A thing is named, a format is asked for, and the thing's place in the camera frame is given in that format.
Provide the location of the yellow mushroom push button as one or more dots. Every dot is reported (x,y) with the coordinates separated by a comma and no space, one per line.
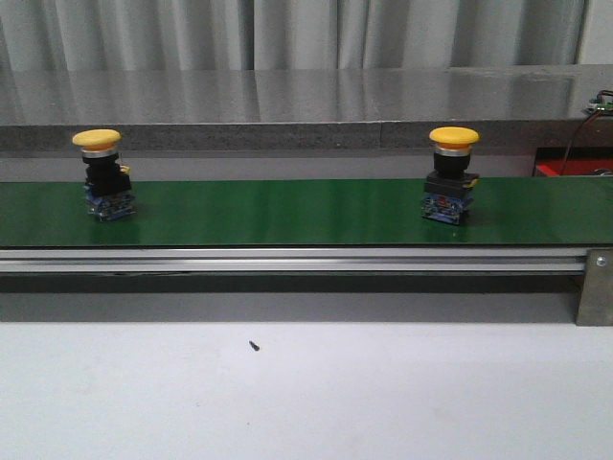
(107,186)
(447,191)

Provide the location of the grey stone shelf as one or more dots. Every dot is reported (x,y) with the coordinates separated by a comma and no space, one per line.
(519,107)

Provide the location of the green conveyor belt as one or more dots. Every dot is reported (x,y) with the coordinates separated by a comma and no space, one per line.
(565,210)

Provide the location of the red bin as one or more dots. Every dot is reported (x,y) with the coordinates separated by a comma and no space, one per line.
(581,161)

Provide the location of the small green circuit board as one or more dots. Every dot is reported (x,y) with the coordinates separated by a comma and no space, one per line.
(601,104)

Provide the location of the grey curtain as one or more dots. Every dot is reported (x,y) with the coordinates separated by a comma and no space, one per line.
(267,35)

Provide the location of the aluminium conveyor rail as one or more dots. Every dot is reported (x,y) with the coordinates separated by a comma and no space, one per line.
(377,259)

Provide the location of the metal conveyor support bracket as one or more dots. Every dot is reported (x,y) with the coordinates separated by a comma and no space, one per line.
(595,304)

